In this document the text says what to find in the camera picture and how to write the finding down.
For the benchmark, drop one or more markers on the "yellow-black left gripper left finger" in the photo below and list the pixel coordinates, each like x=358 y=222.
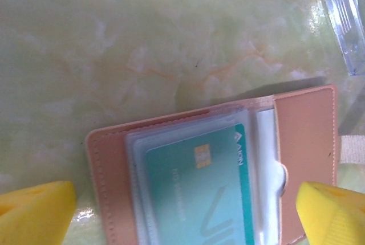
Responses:
x=31 y=216

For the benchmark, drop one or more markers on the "teal credit card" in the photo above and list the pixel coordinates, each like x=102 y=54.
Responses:
x=185 y=199

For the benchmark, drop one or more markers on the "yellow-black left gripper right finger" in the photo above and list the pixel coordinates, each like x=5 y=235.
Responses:
x=333 y=216

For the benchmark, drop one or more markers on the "clear acrylic card stand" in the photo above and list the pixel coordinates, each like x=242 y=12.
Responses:
x=345 y=20

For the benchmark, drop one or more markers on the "pink leather card holder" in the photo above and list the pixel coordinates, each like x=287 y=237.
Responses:
x=308 y=131

